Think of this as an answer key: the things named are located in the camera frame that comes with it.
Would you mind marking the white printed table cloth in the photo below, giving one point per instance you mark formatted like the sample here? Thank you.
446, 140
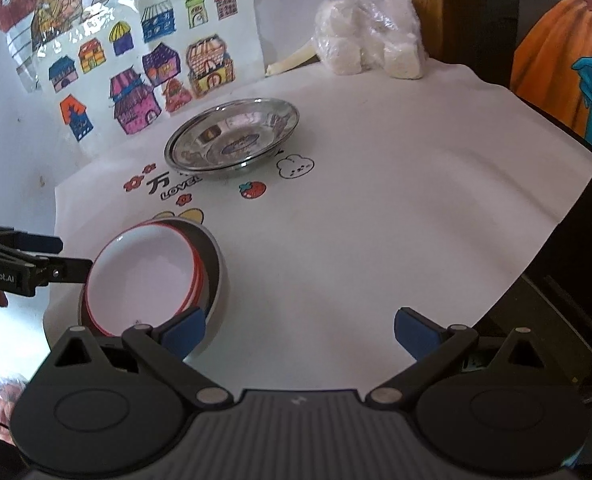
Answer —
376, 200

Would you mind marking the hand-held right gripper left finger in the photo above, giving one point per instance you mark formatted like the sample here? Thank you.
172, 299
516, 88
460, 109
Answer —
186, 332

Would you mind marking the plastic bag of white blocks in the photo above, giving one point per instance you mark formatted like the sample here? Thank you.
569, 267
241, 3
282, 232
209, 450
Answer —
371, 35

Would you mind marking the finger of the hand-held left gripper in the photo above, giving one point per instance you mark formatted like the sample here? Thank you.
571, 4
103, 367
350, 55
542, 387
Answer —
71, 270
41, 243

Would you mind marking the orange dress figure poster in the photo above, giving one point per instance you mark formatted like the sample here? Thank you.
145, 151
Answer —
561, 45

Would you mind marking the steel bowl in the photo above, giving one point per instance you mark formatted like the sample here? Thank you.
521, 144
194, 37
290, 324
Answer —
216, 270

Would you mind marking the white red-rimmed bowl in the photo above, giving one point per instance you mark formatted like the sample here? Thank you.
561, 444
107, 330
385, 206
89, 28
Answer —
203, 272
146, 275

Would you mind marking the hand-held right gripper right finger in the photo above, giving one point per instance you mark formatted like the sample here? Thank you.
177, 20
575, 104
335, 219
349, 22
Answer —
416, 332

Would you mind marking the wooden post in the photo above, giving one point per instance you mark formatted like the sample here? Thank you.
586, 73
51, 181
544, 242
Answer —
438, 5

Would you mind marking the colourful house sticker sheet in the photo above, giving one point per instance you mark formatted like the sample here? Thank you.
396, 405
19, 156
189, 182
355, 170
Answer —
176, 60

